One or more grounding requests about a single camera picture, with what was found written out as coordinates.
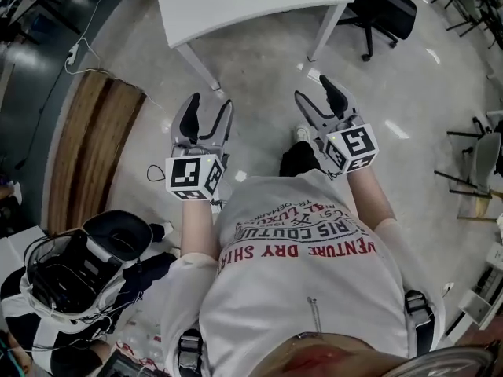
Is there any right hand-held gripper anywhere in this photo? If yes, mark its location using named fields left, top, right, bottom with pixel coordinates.
left=293, top=75, right=380, bottom=174

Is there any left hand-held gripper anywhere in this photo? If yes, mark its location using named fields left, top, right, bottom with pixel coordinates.
left=165, top=91, right=235, bottom=203

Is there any person's left forearm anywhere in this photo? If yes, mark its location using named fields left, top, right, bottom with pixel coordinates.
left=179, top=198, right=222, bottom=262

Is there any person's right forearm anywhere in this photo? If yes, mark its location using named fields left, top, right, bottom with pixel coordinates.
left=344, top=166, right=397, bottom=232

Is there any person's white shoe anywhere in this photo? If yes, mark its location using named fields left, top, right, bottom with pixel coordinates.
left=292, top=123, right=316, bottom=144

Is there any person's black trouser leg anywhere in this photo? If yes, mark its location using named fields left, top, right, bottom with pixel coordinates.
left=279, top=141, right=322, bottom=178

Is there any black office chair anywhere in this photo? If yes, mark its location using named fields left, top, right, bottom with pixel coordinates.
left=336, top=0, right=418, bottom=63

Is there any wooden plank board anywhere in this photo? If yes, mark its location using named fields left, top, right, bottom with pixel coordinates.
left=46, top=68, right=149, bottom=236

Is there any white table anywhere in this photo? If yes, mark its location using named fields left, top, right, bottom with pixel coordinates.
left=152, top=0, right=355, bottom=92

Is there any grey folding chair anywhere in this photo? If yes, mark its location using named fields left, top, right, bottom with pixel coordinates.
left=433, top=115, right=503, bottom=200

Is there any person's white printed T-shirt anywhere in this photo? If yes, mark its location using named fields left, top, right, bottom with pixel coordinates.
left=160, top=170, right=447, bottom=377

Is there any white storage box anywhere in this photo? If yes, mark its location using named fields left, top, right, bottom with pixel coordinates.
left=457, top=241, right=503, bottom=331

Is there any black cable loop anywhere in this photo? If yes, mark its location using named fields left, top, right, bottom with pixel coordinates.
left=146, top=163, right=167, bottom=183

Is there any white power cable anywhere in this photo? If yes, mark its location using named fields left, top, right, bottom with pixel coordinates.
left=64, top=0, right=116, bottom=75

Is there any black frame chair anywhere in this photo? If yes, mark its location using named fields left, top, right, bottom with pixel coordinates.
left=429, top=0, right=503, bottom=50

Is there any thin metal necklace chain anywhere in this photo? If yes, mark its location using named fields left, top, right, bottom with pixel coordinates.
left=305, top=295, right=322, bottom=334

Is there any black harness strap buckle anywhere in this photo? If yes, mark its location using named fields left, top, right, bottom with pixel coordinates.
left=178, top=328, right=206, bottom=377
left=403, top=288, right=436, bottom=360

